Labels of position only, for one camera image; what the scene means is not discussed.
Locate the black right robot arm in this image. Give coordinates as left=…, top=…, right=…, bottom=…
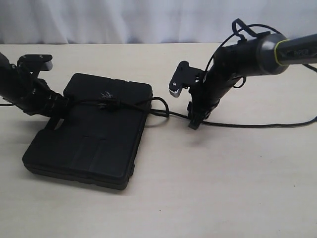
left=186, top=34, right=317, bottom=129

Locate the black plastic carry case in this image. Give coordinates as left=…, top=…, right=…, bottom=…
left=22, top=73, right=153, bottom=190

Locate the white backdrop cloth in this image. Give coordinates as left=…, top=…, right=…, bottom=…
left=0, top=0, right=317, bottom=44

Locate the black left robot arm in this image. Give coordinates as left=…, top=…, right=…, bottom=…
left=0, top=54, right=71, bottom=120

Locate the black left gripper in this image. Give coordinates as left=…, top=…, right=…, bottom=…
left=34, top=79, right=70, bottom=130

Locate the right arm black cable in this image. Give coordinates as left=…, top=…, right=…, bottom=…
left=203, top=17, right=317, bottom=75

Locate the black frayed cord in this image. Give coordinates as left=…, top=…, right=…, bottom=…
left=64, top=91, right=317, bottom=129

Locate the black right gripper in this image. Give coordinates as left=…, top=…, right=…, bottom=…
left=187, top=74, right=223, bottom=129

